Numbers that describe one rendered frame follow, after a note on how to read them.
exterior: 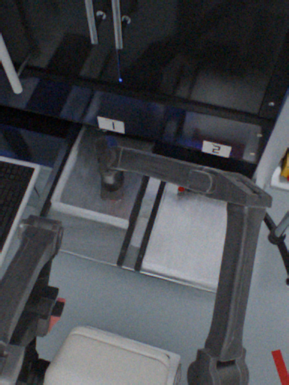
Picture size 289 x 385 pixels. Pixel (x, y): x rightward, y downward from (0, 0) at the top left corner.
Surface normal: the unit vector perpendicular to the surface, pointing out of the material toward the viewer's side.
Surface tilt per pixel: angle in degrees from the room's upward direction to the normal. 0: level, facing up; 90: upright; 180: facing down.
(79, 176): 0
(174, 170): 53
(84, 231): 0
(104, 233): 0
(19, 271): 41
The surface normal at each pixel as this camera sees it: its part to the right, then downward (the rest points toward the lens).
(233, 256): -0.77, -0.05
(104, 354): 0.19, -0.90
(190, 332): -0.01, -0.44
